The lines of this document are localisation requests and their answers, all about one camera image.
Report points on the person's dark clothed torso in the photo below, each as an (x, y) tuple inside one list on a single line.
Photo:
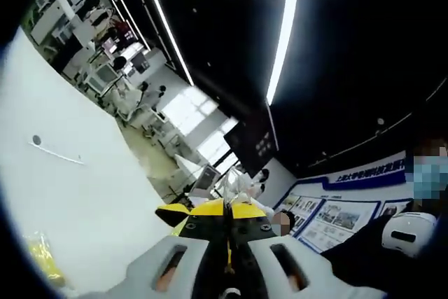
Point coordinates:
[(367, 264)]

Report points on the yellow rectangular silicone block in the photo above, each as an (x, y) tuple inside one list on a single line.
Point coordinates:
[(47, 260)]

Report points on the long ceiling light strip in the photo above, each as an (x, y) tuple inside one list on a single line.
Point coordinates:
[(285, 33), (168, 26)]

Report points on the white worn chest device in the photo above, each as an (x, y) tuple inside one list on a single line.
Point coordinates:
[(407, 234)]

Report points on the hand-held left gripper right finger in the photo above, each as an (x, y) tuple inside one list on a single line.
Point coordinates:
[(315, 274)]

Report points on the hanging black screen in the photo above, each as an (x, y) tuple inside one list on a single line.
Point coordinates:
[(250, 141)]

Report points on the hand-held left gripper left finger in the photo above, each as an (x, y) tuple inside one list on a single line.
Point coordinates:
[(147, 271)]

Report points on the desktop computer monitor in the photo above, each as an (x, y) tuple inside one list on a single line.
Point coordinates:
[(207, 178)]

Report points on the bright window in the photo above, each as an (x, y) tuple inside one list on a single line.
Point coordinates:
[(189, 110), (217, 145)]

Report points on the blue white wall display board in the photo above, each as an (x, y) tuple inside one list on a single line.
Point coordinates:
[(336, 215)]

